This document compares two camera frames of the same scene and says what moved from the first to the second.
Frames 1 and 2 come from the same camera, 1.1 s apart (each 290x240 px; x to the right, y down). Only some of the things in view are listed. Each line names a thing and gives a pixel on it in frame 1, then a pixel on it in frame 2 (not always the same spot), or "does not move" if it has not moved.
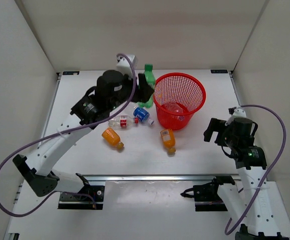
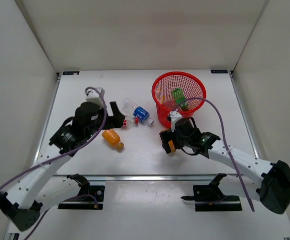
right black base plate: [207, 198] does not move
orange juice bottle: [111, 137] does not move
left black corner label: [71, 73] does not move
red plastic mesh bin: [177, 96] does not move
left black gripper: [142, 93] to [116, 120]
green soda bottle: [149, 75] to [179, 97]
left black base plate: [89, 197] does not move
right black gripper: [217, 125] to [178, 146]
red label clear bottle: [123, 122] does not move
